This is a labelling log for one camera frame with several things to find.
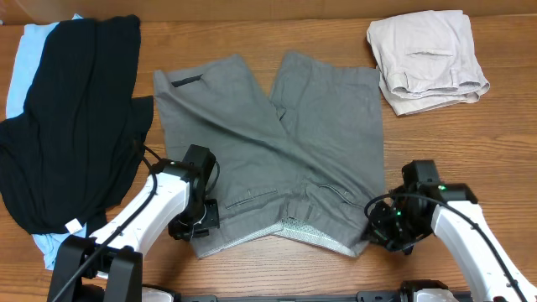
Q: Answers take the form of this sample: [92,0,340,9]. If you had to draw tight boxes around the folded beige shorts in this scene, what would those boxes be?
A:
[367,10,490,116]

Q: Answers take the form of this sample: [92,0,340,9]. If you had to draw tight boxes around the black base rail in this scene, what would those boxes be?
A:
[142,279,473,302]

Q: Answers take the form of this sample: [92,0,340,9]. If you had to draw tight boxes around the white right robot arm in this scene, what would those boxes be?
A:
[363,160,536,301]

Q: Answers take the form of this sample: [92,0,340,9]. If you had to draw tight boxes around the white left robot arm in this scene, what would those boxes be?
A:
[47,145,220,302]

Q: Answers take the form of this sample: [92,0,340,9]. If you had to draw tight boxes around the black shirt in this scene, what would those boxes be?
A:
[1,15,154,234]

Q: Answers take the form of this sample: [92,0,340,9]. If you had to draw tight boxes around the grey shorts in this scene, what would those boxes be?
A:
[153,52,384,258]

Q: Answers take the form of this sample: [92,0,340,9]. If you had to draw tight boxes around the light blue garment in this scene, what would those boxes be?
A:
[1,18,98,270]

